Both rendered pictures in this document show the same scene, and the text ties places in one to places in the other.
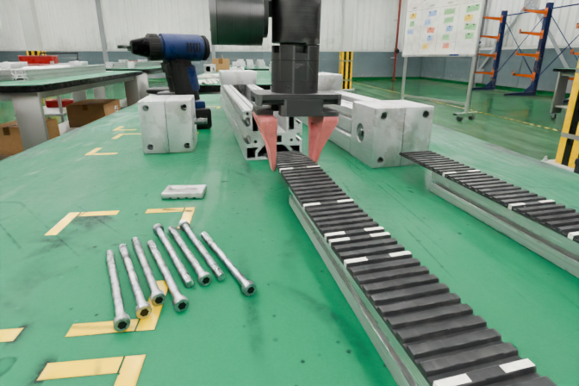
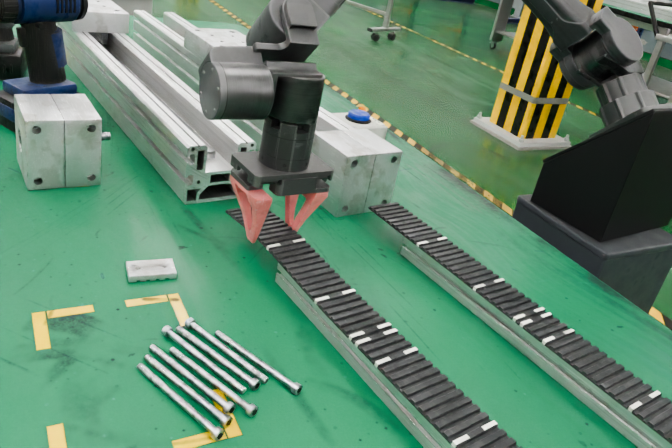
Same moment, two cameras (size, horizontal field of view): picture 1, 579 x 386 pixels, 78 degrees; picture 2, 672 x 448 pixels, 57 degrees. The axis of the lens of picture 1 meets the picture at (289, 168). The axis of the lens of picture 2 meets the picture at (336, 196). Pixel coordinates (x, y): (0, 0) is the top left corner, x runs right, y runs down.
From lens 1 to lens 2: 35 cm
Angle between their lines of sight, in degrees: 25
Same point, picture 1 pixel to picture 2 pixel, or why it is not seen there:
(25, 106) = not seen: outside the picture
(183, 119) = (90, 143)
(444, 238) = (423, 316)
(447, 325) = (452, 405)
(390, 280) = (410, 375)
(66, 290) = (133, 412)
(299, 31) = (304, 113)
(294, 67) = (294, 147)
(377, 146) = (344, 194)
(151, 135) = (41, 166)
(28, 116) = not seen: outside the picture
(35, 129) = not seen: outside the picture
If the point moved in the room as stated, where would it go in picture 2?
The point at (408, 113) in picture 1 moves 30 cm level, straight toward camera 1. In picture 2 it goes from (378, 159) to (411, 278)
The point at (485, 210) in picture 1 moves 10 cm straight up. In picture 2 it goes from (452, 283) to (475, 211)
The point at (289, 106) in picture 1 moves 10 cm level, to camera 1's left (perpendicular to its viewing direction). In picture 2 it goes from (285, 186) to (192, 186)
